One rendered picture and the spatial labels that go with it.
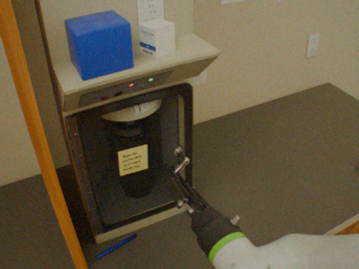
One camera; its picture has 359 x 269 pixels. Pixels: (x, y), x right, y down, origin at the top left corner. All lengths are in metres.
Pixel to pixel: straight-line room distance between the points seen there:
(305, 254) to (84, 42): 0.57
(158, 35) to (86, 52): 0.15
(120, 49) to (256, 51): 0.99
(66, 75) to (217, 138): 0.87
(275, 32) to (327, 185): 0.69
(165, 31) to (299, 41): 1.10
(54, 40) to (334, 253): 0.66
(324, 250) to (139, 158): 0.49
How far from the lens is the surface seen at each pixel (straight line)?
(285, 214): 1.18
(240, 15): 1.47
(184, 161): 0.93
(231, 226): 0.78
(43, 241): 1.16
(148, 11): 0.78
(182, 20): 0.82
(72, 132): 0.82
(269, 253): 0.75
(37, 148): 0.73
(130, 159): 0.92
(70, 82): 0.67
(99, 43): 0.64
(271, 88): 1.74
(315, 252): 0.74
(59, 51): 0.75
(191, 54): 0.73
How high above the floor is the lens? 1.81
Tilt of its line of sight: 36 degrees down
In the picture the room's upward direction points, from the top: 1 degrees counter-clockwise
